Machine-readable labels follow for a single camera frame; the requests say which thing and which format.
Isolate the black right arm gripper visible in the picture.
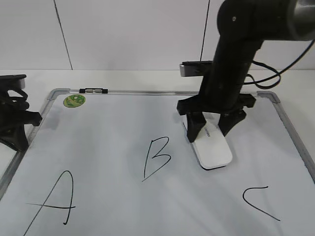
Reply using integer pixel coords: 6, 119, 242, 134
177, 63, 256, 143

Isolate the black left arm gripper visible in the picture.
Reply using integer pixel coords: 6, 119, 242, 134
0, 89, 42, 151

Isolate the white whiteboard eraser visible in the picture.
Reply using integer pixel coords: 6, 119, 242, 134
191, 118, 233, 170

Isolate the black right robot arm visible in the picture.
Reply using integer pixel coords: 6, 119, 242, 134
177, 0, 315, 142

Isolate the green round magnet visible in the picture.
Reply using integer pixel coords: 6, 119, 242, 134
63, 94, 86, 108

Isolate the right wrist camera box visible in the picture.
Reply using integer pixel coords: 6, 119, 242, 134
179, 60, 213, 77

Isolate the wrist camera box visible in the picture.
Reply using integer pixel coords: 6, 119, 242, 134
0, 74, 27, 90
179, 60, 213, 77

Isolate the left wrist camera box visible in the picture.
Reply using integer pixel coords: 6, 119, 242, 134
0, 74, 27, 90

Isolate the black cable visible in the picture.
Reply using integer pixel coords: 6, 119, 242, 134
243, 39, 315, 89

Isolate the whiteboard with aluminium frame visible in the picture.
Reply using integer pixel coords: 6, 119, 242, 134
0, 88, 315, 236

